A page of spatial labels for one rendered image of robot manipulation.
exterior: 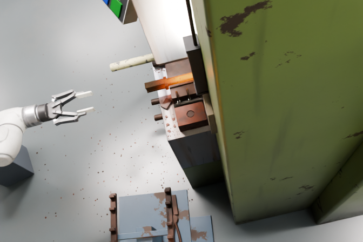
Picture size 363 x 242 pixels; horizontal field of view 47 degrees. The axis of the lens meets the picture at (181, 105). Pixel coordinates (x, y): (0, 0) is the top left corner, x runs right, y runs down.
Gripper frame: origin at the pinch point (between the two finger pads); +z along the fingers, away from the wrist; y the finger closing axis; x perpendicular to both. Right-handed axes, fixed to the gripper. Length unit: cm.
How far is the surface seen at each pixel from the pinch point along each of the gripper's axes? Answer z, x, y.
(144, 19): 37, 62, 13
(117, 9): 19.7, 1.3, -42.0
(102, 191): -26, -100, 10
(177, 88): 38.4, -0.4, 3.6
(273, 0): 58, 106, 49
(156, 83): 30.4, 2.3, 0.7
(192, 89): 44.3, -0.4, 5.9
